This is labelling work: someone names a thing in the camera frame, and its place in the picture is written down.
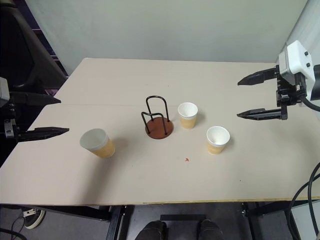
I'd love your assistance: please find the dark rounded shape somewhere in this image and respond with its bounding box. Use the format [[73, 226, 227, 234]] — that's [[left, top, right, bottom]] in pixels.
[[198, 219, 227, 240], [135, 219, 168, 240]]

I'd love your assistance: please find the white box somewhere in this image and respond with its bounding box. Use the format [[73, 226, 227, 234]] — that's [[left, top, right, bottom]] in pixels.
[[287, 205, 320, 240]]

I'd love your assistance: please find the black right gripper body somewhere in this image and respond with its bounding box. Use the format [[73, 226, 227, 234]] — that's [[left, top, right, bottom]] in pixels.
[[274, 64, 308, 122]]

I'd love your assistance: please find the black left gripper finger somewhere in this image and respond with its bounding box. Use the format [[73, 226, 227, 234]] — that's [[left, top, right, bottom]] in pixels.
[[9, 91, 62, 106], [15, 126, 70, 143]]

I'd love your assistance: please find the thick black cable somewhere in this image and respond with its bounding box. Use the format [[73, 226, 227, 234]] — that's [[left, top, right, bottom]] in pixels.
[[287, 180, 320, 240], [307, 161, 320, 240]]

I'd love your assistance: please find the yellow white paper cup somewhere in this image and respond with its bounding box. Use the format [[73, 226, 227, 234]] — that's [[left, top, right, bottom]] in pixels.
[[177, 101, 199, 130], [79, 128, 117, 159], [206, 125, 231, 155]]

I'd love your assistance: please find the wire cup holder wooden base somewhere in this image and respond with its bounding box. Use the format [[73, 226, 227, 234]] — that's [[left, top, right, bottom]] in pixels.
[[140, 94, 175, 140]]

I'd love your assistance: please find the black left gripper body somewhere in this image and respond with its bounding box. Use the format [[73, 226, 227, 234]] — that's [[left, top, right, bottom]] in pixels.
[[0, 98, 20, 141]]

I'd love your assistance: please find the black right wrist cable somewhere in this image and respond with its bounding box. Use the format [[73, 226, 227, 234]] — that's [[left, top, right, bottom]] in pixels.
[[300, 95, 320, 113]]

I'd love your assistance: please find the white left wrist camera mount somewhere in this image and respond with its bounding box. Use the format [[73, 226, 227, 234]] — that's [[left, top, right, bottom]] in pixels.
[[0, 76, 11, 101]]

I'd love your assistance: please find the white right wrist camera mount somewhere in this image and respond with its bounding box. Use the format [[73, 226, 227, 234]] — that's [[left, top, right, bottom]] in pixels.
[[278, 39, 317, 99]]

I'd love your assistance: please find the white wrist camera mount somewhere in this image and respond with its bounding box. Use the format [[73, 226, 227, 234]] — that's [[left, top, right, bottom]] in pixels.
[[278, 39, 317, 99], [0, 76, 11, 101]]

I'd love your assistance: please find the black white sneaker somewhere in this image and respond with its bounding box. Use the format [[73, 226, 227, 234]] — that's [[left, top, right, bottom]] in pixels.
[[23, 209, 47, 230]]

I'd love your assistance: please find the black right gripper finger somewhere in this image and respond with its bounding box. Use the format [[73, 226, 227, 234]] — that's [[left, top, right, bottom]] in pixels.
[[236, 107, 283, 122], [237, 66, 278, 87]]

